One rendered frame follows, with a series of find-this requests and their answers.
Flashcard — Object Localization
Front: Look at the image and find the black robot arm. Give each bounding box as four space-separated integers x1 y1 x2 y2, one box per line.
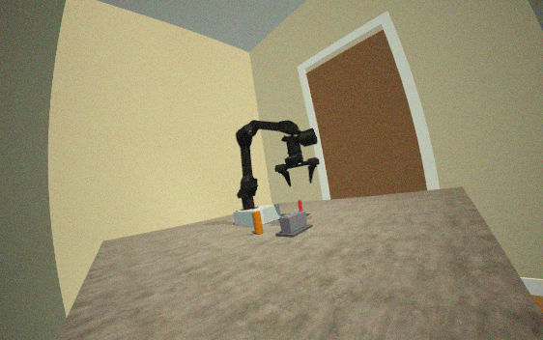
236 120 318 211

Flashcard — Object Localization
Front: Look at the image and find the orange cylinder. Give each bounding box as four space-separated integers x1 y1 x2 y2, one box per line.
252 211 263 235

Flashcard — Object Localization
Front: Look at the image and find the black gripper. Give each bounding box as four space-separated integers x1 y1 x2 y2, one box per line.
274 148 320 186

